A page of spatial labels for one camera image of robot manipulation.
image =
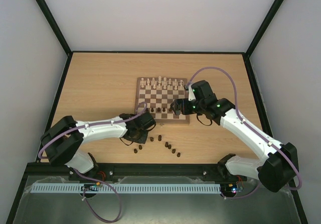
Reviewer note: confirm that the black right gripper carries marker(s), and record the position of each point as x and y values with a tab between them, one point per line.
180	106

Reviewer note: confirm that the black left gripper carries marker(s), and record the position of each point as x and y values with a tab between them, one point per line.
142	140

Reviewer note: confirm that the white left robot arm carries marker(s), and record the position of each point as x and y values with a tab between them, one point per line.
62	142

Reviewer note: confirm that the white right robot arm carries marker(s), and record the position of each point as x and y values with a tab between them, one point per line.
277	163

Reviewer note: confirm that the wooden chess board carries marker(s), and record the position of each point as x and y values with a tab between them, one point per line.
161	98

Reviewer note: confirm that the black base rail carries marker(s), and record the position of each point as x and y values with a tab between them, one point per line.
114	172

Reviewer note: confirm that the light blue cable duct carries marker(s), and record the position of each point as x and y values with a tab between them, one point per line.
127	188

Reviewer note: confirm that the black frame post right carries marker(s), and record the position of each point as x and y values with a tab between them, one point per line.
264	26

